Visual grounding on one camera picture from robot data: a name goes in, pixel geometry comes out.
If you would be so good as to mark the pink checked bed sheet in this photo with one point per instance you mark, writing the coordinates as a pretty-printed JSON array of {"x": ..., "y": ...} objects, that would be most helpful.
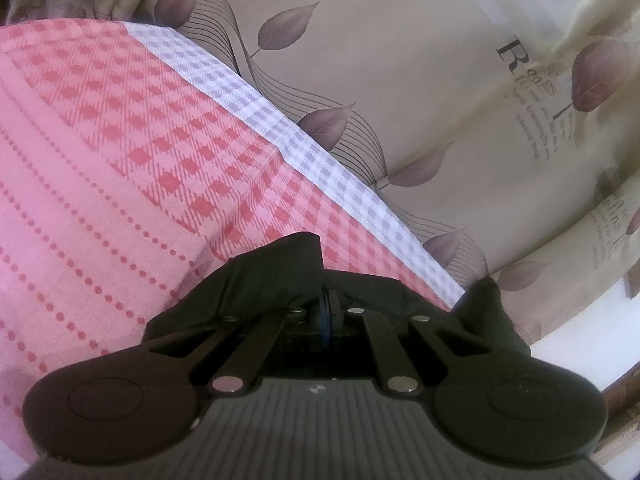
[{"x": 125, "y": 160}]

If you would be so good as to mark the beige leaf-print curtain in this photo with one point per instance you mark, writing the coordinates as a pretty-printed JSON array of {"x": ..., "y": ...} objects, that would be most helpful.
[{"x": 425, "y": 85}]

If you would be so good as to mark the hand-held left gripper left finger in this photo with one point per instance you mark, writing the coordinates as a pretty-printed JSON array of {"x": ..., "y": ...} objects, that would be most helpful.
[{"x": 260, "y": 345}]

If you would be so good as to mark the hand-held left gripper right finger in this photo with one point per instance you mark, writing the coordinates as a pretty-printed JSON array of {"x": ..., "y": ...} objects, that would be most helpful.
[{"x": 385, "y": 350}]

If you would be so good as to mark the black puffer jacket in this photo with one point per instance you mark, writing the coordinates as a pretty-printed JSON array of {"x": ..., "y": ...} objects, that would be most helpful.
[{"x": 270, "y": 270}]

